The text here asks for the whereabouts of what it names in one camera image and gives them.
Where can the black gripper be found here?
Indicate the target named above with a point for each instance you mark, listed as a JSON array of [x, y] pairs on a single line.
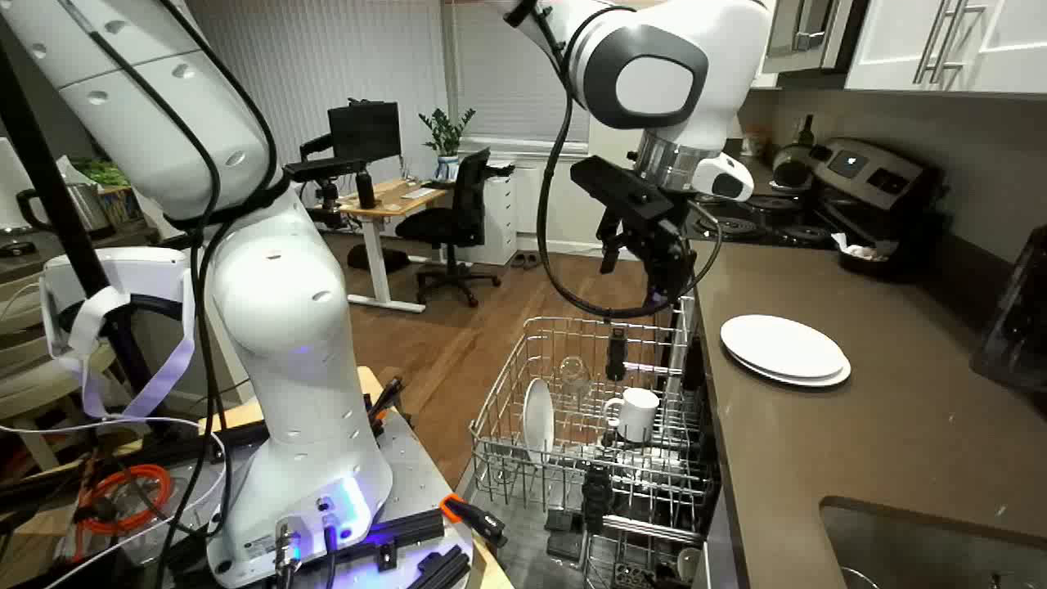
[[644, 221]]

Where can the white ceramic mug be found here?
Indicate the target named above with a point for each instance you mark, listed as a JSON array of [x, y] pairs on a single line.
[[632, 413]]

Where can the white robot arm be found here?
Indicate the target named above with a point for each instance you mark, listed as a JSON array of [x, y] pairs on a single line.
[[186, 131]]

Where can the black stove top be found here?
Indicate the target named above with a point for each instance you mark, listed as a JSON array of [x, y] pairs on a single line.
[[776, 221]]

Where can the stacked white plates on counter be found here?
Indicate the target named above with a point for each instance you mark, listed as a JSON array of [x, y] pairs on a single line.
[[785, 353]]

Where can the white plate in rack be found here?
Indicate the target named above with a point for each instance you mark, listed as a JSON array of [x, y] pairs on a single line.
[[537, 421]]

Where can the black office chair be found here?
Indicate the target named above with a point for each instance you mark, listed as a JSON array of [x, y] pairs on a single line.
[[452, 227]]

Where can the dark kettle on stove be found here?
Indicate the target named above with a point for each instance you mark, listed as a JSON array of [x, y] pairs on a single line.
[[794, 163]]

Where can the green potted plant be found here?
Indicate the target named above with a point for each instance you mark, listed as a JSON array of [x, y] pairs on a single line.
[[447, 140]]

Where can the wooden standing desk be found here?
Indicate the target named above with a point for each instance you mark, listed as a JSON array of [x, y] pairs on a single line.
[[392, 201]]

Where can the black toaster oven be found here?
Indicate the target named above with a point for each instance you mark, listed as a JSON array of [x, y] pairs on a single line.
[[877, 204]]

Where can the black computer monitor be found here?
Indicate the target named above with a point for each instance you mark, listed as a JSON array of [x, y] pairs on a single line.
[[359, 135]]

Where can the white upper cabinets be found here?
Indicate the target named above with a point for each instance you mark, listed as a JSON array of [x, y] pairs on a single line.
[[952, 46]]

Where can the steel kitchen sink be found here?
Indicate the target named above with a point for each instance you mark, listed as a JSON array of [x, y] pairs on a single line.
[[884, 548]]

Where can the black appliance at right edge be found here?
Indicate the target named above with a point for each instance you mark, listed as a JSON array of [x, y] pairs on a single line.
[[1017, 343]]

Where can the wire dishwasher upper rack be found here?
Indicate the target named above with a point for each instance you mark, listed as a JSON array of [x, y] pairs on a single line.
[[658, 489]]

